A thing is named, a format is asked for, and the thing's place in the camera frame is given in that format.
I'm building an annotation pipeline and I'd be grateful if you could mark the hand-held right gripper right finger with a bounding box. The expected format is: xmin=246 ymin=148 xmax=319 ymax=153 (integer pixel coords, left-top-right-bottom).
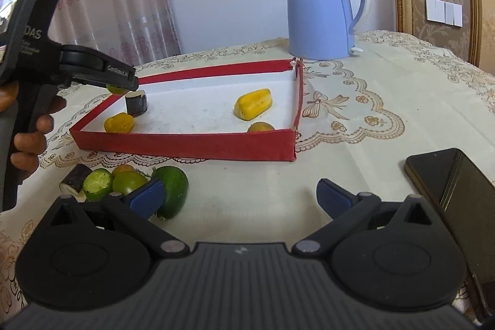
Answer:
xmin=292 ymin=178 xmax=446 ymax=259

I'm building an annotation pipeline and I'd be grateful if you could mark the white wall light switch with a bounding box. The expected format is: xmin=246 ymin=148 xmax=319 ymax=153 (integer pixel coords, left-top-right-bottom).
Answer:
xmin=425 ymin=0 xmax=463 ymax=26

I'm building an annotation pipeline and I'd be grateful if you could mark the blue electric kettle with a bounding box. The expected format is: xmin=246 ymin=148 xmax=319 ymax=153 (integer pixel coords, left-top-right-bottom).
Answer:
xmin=282 ymin=0 xmax=374 ymax=61

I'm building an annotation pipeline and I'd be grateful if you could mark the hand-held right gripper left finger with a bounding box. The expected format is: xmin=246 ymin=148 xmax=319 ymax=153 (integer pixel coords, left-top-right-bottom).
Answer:
xmin=38 ymin=178 xmax=190 ymax=259

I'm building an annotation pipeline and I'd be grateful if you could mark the dark green cucumber piece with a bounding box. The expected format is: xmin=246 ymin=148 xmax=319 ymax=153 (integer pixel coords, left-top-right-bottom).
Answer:
xmin=153 ymin=165 xmax=189 ymax=220

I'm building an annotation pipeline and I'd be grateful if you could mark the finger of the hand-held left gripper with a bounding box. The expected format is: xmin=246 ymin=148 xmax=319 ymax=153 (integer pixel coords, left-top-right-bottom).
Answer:
xmin=70 ymin=77 xmax=110 ymax=88
xmin=61 ymin=45 xmax=139 ymax=95

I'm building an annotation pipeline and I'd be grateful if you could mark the person's left hand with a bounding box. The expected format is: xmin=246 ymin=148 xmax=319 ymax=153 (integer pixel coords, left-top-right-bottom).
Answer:
xmin=0 ymin=79 xmax=67 ymax=184

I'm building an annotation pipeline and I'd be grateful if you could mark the red cardboard box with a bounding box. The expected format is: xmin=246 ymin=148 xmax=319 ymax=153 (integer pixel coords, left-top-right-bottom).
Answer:
xmin=70 ymin=58 xmax=305 ymax=163

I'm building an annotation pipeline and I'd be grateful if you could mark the light green cucumber piece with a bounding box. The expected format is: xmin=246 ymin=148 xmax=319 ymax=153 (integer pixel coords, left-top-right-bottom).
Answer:
xmin=83 ymin=168 xmax=114 ymax=202

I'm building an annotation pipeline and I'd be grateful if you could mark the black phone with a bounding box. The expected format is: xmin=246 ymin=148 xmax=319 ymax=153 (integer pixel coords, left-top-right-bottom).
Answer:
xmin=404 ymin=148 xmax=495 ymax=323

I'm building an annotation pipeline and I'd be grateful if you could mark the yellow pepper piece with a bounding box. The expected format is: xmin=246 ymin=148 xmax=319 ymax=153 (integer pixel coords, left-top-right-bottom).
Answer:
xmin=234 ymin=89 xmax=272 ymax=121

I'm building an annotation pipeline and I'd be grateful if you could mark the cream embroidered tablecloth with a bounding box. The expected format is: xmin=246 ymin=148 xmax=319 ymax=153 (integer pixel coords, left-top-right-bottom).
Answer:
xmin=0 ymin=29 xmax=495 ymax=319

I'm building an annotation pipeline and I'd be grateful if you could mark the small yellow fruit piece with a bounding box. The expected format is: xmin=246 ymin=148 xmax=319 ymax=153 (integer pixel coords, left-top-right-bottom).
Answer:
xmin=104 ymin=113 xmax=135 ymax=133

